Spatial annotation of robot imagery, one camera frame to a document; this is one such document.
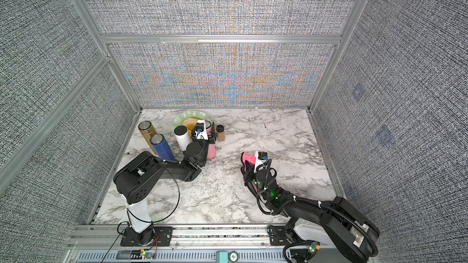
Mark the pink cloth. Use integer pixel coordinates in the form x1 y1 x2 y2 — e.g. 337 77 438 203
241 152 257 171

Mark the white thermos black lid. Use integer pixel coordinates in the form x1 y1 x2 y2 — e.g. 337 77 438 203
174 125 193 152

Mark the pink thermos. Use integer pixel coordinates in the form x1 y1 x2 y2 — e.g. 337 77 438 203
205 121 216 159

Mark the blue thermos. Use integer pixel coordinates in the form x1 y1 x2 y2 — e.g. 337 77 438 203
150 134 176 161

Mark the gold gradient thermos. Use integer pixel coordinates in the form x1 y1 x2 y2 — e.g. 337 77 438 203
138 121 157 155

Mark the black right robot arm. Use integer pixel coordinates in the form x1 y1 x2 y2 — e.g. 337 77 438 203
240 152 380 263

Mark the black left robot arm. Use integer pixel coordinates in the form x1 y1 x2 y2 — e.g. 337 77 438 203
113 120 216 248

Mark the orange bread bun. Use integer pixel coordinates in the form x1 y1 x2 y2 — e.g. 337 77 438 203
182 117 199 132

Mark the small brown spice jar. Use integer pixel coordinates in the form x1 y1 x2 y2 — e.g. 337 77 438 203
216 125 225 142

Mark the green scalloped plate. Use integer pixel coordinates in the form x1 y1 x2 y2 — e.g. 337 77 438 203
172 110 210 129

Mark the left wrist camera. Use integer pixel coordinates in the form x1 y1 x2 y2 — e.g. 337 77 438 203
192 120 208 140

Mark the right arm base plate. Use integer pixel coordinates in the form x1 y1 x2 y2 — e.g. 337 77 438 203
267 225 303 246

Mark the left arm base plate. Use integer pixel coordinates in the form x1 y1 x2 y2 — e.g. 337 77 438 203
120 226 174 248

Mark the aluminium front rail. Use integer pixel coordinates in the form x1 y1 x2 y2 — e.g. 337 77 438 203
61 223 377 263

